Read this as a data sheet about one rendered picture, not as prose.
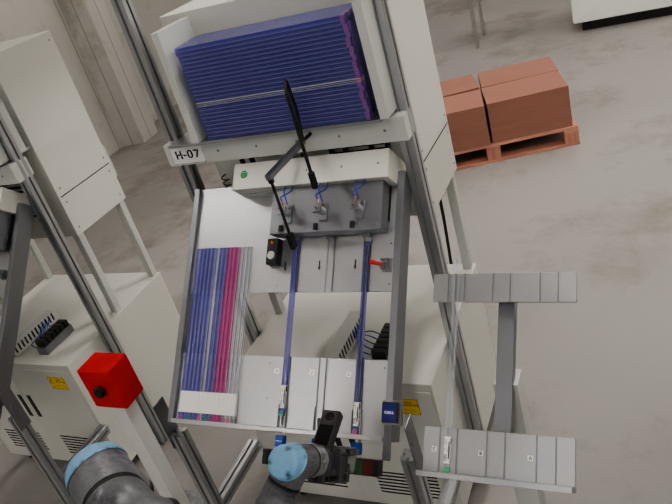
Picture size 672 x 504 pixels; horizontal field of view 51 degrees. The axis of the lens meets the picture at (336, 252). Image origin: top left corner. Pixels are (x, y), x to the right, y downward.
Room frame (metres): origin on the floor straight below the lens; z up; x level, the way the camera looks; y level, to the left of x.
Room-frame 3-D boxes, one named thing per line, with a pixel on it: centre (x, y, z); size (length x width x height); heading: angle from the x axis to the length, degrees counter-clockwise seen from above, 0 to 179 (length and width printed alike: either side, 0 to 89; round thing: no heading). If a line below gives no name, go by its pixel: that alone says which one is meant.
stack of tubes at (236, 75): (1.89, 0.00, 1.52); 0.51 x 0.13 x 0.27; 60
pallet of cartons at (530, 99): (4.62, -1.28, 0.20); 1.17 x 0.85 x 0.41; 72
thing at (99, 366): (1.99, 0.85, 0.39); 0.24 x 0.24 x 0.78; 60
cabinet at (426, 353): (2.03, -0.01, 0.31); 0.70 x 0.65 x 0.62; 60
